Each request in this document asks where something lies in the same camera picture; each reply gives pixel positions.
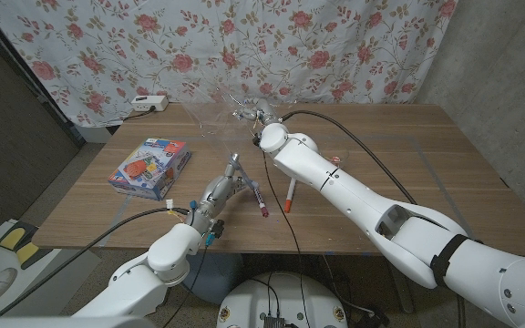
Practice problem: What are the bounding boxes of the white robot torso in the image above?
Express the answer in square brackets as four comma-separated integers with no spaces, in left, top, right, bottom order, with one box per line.
[216,272,349,328]

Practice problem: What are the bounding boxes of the black plug on floor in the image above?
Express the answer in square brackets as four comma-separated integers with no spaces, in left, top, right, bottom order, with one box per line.
[355,308,391,328]

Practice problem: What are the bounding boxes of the grey table leg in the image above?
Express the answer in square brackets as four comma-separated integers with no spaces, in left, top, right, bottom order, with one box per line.
[383,268,417,315]

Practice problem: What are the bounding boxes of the white power strip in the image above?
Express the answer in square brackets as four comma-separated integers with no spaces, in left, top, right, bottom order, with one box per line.
[129,94,170,113]

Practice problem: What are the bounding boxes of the colourful printed package box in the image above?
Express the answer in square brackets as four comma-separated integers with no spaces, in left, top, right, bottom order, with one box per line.
[107,138,192,201]

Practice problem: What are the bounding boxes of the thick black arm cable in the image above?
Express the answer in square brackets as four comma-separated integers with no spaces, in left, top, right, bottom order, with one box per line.
[281,109,468,328]
[0,207,193,318]

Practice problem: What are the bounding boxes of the black power strip cord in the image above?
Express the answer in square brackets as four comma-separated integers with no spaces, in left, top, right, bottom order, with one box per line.
[122,106,158,122]

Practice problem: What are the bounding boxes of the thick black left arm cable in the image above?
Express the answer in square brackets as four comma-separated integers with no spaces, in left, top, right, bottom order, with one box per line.
[0,207,193,318]

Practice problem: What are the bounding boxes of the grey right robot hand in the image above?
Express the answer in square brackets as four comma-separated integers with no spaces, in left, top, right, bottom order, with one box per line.
[232,97,283,131]

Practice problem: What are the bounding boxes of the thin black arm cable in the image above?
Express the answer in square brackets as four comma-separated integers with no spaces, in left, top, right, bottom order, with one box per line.
[161,245,209,328]
[261,149,309,328]

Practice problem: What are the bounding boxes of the dark perforated wall panel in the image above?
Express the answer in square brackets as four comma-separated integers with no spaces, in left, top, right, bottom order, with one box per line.
[0,8,86,247]

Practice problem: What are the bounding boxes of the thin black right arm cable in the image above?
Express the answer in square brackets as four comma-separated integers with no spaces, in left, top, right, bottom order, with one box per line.
[261,149,309,328]

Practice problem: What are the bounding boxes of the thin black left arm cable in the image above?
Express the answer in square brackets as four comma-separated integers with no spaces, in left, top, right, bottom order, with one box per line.
[161,245,209,328]

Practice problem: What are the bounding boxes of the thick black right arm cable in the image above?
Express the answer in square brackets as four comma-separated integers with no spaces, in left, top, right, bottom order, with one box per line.
[281,109,468,328]

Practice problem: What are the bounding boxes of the clear tape strip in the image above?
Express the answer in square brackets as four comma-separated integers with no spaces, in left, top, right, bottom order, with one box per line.
[99,195,132,248]

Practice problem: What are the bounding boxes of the clear plastic bag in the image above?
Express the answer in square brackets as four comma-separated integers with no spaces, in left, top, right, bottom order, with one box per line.
[178,75,263,159]

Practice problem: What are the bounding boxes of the white marker orange cap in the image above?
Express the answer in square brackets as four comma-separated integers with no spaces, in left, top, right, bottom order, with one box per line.
[283,177,297,214]

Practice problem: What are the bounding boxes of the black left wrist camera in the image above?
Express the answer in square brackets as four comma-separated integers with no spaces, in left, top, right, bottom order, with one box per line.
[206,219,226,247]

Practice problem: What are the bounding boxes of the white marker dark red cap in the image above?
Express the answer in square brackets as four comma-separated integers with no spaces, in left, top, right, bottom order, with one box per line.
[252,184,270,219]

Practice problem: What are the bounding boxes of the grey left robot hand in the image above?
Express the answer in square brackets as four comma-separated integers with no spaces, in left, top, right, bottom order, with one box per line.
[189,153,252,234]

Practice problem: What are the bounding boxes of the yellow and black floor object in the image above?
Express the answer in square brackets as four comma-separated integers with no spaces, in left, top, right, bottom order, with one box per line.
[0,220,54,271]

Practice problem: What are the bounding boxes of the floral print curtain backdrop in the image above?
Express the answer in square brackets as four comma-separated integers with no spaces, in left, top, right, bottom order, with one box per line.
[0,0,459,128]

